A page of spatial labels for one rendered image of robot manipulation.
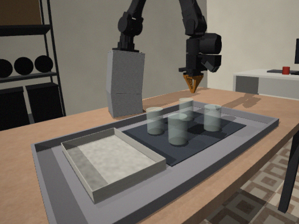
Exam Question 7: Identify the clear glass jar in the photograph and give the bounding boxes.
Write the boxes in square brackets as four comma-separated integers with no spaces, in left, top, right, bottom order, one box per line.
[146,107,164,134]
[168,113,187,145]
[179,98,193,121]
[204,104,222,131]

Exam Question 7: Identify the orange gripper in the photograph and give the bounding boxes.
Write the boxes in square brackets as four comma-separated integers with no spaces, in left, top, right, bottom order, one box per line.
[178,53,207,93]

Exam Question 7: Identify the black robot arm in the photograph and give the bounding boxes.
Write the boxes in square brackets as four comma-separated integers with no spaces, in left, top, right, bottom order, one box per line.
[112,0,222,73]

